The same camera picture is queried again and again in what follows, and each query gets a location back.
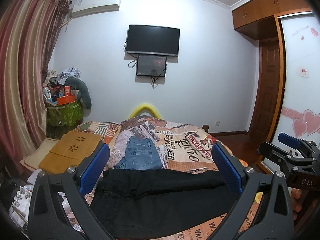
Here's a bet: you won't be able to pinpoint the grey plush toy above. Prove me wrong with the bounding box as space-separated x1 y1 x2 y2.
65 77 92 109

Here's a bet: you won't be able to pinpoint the white air conditioner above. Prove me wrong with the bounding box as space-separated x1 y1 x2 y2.
71 0 121 18

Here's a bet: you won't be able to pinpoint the pile of clothes on box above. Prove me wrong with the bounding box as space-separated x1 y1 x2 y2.
42 67 81 88

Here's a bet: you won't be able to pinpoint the wooden door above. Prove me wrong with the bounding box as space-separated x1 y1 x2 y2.
249 40 280 143

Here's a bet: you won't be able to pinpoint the folded blue jeans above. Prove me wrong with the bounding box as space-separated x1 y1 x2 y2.
114 136 163 170

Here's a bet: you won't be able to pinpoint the striped red curtain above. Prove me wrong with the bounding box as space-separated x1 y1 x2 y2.
1 0 71 176

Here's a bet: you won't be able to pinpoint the orange box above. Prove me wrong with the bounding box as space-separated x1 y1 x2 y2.
57 95 75 106

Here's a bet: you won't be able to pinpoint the small wall monitor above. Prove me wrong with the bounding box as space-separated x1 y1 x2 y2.
136 55 167 77

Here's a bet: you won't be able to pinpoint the right hand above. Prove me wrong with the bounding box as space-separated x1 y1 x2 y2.
290 188 302 220

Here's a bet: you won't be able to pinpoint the wooden lap desk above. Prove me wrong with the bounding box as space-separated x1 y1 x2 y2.
38 130 104 175

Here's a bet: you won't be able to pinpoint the black wall television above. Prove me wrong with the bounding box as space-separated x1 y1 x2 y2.
125 24 180 57

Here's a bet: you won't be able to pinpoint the white wardrobe sliding door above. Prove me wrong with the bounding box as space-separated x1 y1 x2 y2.
276 12 319 145

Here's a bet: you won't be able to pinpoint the green storage box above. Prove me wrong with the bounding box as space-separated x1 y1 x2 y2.
46 101 84 126

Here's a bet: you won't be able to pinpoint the black pants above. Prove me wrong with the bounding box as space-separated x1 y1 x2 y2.
91 169 237 239

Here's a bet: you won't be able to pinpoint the wooden overhead cabinet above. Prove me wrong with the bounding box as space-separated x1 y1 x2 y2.
232 0 310 40

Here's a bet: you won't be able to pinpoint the newspaper print bed cover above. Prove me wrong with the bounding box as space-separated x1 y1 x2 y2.
57 115 266 240

